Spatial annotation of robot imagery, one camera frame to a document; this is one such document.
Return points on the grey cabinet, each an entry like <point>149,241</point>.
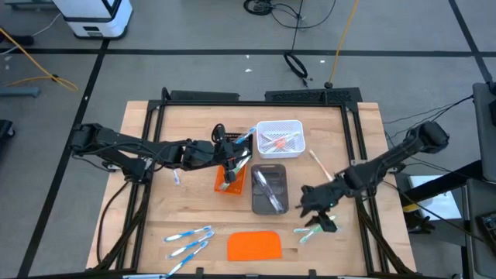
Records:
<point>486,128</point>

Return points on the white perforated plastic basket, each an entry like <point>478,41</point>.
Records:
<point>263,153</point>

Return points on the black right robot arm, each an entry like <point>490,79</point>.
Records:
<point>387,159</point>

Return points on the orange slotted plastic basket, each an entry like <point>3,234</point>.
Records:
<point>239,185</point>

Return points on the blue toothbrush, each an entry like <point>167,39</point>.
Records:
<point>186,233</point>
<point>176,178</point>
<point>248,134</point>
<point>190,245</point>
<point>188,259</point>

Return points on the purple toothbrush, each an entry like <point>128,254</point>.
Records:
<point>277,203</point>
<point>265,186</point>

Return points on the black perforated panel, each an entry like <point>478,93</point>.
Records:
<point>310,95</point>

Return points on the grey cart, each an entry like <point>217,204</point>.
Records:
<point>480,240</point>

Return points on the black wheeled base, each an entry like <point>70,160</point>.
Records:
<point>5,129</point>

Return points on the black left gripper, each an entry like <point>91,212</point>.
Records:
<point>201,155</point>

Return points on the black support beam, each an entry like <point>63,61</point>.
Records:
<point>445,181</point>

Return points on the orange mat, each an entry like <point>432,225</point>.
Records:
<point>253,246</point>

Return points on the smoky grey translucent bin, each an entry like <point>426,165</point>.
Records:
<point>257,205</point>

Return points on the grey flat floor bar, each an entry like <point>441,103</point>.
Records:
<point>19,92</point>

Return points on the black round clamp knob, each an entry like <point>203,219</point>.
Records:
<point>328,85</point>

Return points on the black floor foot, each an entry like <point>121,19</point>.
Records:
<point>19,40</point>

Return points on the black aluminium table frame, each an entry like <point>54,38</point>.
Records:
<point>252,104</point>

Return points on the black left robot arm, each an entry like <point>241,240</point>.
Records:
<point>116,140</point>

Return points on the white box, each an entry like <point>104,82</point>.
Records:
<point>438,205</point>

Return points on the black perforated plastic basket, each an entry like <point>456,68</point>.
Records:
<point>231,135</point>

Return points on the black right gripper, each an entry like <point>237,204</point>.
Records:
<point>321,195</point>

